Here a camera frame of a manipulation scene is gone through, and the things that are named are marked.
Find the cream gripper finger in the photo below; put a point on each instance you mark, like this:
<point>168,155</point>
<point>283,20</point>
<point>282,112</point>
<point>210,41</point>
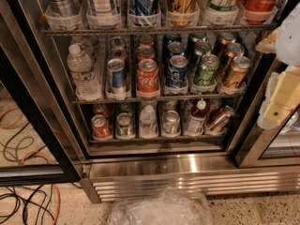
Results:
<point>268,44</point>
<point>286,94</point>

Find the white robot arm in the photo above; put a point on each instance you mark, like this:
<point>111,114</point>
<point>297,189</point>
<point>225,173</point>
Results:
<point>282,93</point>

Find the right glass fridge door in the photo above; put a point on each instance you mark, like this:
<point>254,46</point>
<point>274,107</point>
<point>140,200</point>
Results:
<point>251,145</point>

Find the glass fridge door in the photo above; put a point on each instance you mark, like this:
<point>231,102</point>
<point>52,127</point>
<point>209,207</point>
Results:
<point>251,145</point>
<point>38,137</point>

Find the front gold can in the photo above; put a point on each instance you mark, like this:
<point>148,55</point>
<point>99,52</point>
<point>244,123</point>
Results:
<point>236,72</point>

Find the bottom tipped gold can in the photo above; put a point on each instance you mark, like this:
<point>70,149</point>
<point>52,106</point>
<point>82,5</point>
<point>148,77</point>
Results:
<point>220,119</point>

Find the top shelf red coca-cola can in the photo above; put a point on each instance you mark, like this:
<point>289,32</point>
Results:
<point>257,11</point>

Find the front green can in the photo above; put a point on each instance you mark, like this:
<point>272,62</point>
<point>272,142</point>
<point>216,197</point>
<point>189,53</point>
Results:
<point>206,70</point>

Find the top shelf gold can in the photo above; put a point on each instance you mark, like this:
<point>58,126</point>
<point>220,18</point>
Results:
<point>179,9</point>

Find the front red coca-cola can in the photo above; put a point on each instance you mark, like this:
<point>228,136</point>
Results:
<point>147,76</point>

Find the bottom green silver can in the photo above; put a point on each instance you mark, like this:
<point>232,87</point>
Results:
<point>124,124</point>

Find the stainless steel fridge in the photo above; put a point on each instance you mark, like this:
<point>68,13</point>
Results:
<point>119,167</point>

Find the front blue silver can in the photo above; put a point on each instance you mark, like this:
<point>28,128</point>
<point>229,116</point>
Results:
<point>117,75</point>

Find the bottom front red can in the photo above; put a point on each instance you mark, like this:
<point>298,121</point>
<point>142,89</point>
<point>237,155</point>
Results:
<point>100,127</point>

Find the left glass fridge door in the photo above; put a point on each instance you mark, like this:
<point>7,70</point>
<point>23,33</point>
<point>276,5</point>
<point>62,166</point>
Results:
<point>38,137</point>

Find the bottom brown drink bottle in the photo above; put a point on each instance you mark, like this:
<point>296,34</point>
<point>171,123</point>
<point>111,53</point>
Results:
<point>197,115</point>

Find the bottom small water bottle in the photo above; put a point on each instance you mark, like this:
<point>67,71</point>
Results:
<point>148,125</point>

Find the clear plastic bag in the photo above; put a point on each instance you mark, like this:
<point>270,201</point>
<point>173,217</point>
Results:
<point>169,207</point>

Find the front clear water bottle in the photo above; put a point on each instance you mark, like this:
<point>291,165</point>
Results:
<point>83,74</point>

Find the clear water bottle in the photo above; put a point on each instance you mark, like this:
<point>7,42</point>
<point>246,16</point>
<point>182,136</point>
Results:
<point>83,74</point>
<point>87,44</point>

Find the rear clear water bottle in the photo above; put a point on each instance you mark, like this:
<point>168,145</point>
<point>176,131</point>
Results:
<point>87,44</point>

